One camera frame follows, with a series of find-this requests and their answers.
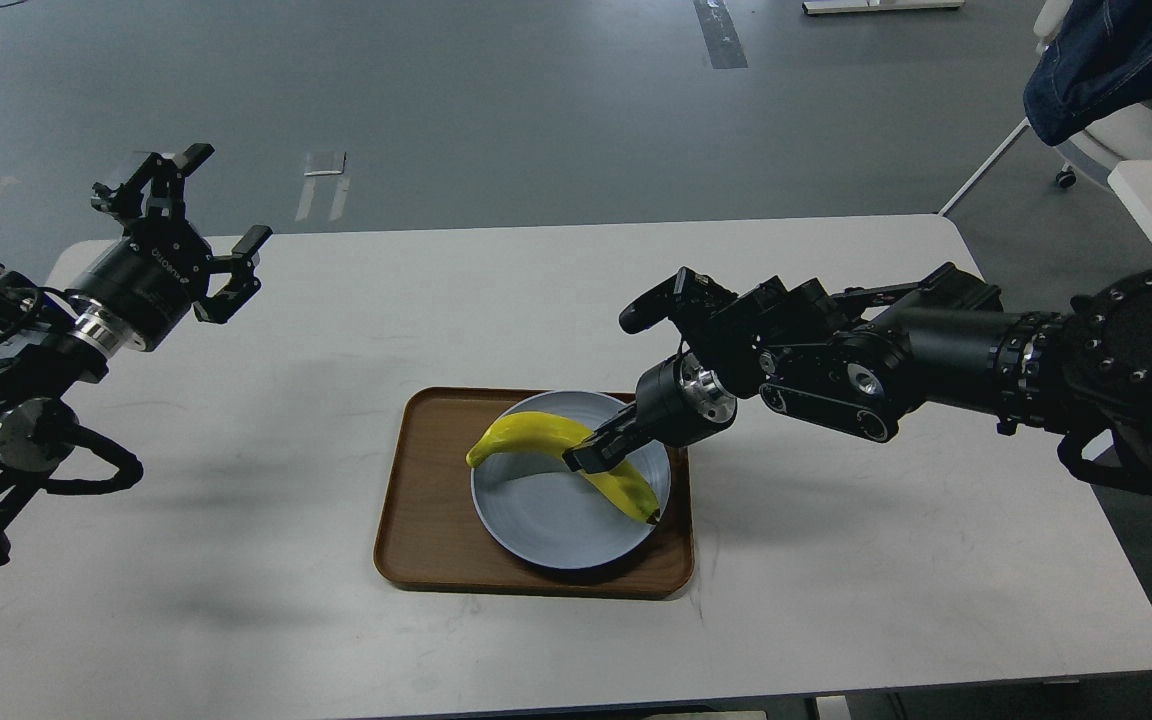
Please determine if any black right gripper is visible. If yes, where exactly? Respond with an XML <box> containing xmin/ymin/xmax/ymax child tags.
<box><xmin>562</xmin><ymin>354</ymin><xmax>738</xmax><ymax>473</ymax></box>

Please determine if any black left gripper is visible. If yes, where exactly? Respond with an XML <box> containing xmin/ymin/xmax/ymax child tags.
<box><xmin>67</xmin><ymin>143</ymin><xmax>273</xmax><ymax>353</ymax></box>

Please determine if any yellow banana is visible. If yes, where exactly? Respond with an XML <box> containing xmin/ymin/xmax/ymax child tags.
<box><xmin>465</xmin><ymin>411</ymin><xmax>662</xmax><ymax>525</ymax></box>

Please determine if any light blue plate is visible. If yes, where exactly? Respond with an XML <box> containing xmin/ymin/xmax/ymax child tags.
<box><xmin>470</xmin><ymin>391</ymin><xmax>670</xmax><ymax>570</ymax></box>

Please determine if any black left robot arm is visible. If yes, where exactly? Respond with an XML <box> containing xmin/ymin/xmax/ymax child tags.
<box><xmin>0</xmin><ymin>143</ymin><xmax>273</xmax><ymax>566</ymax></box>

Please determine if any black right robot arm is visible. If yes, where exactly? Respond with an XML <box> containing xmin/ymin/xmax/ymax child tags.
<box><xmin>562</xmin><ymin>263</ymin><xmax>1152</xmax><ymax>497</ymax></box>

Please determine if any brown wooden tray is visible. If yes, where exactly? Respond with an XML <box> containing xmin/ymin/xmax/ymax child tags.
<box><xmin>372</xmin><ymin>387</ymin><xmax>694</xmax><ymax>600</ymax></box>

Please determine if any white table frame base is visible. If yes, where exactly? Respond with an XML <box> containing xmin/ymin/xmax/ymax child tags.
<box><xmin>801</xmin><ymin>0</ymin><xmax>965</xmax><ymax>15</ymax></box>

